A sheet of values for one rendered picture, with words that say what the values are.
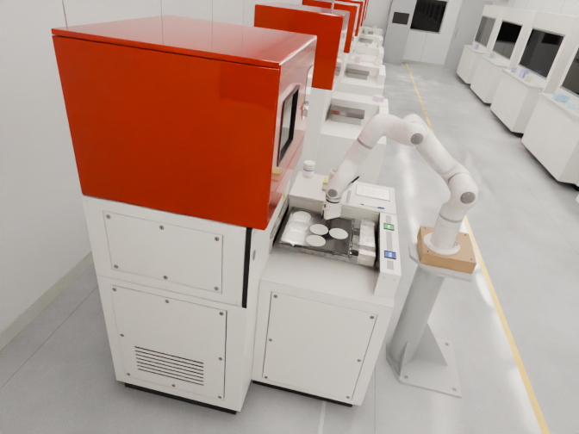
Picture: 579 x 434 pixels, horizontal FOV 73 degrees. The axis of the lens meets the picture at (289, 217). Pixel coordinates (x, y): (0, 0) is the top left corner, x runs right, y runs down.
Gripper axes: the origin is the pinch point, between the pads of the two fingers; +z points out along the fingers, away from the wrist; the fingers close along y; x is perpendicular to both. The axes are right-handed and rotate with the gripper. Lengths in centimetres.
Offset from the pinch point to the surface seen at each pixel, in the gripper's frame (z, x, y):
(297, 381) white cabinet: 75, -33, -29
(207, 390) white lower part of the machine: 73, -18, -76
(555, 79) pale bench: -14, 217, 622
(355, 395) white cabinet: 76, -54, -6
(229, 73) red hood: -84, -23, -70
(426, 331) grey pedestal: 65, -44, 56
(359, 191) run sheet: -4.8, 17.7, 35.3
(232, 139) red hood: -63, -24, -69
